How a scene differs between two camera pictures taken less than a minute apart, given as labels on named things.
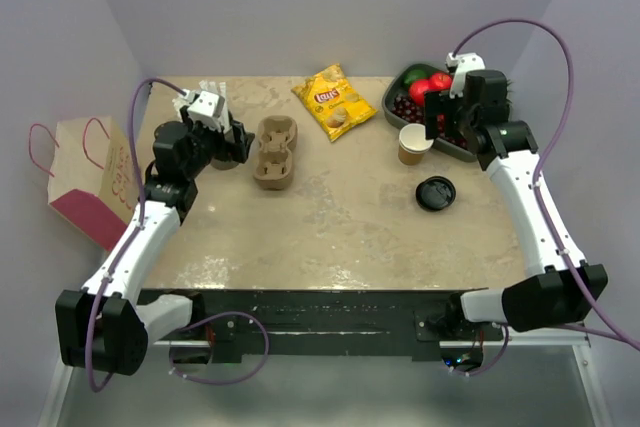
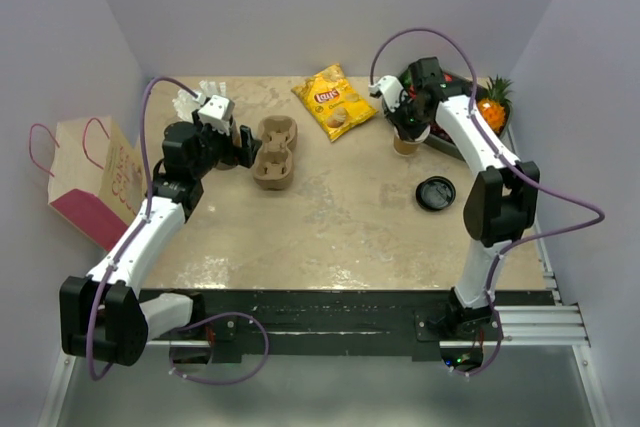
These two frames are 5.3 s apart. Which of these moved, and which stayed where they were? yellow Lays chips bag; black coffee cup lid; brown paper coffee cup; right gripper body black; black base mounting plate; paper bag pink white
Moved: right gripper body black; brown paper coffee cup
Stayed: black coffee cup lid; black base mounting plate; paper bag pink white; yellow Lays chips bag
